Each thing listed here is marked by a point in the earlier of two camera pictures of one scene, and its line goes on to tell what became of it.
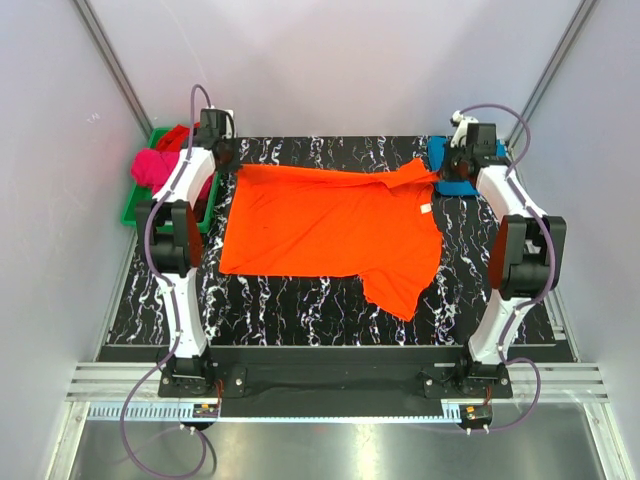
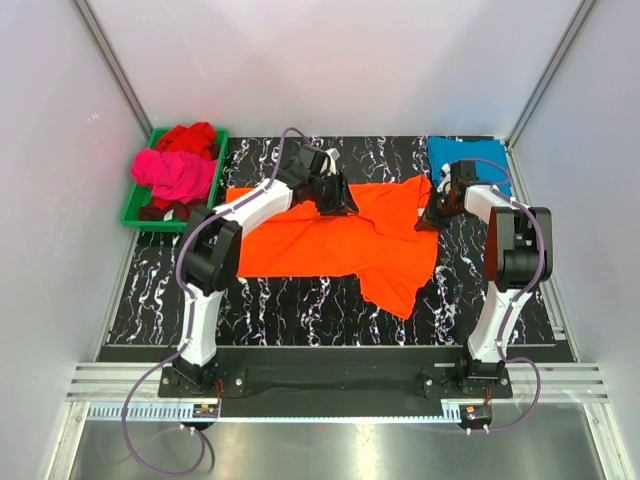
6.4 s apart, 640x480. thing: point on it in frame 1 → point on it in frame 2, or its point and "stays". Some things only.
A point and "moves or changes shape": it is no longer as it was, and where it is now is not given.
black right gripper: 445,173 → 427,221
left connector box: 205,411 stays
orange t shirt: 303,221 moves or changes shape
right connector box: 477,414 stays
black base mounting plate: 436,383 stays
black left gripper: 235,161 → 343,200
